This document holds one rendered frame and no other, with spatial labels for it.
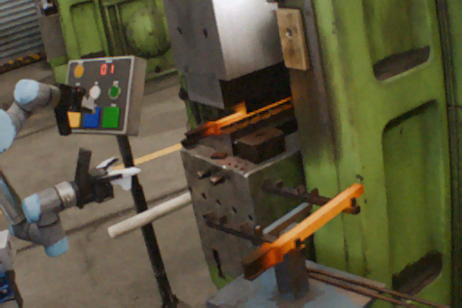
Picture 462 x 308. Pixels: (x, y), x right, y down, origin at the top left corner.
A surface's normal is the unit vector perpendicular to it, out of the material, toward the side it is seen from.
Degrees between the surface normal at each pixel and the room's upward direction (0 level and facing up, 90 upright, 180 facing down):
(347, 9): 89
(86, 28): 90
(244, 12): 90
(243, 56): 90
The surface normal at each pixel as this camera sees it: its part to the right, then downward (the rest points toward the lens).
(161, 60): 0.36, 0.27
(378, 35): 0.57, 0.18
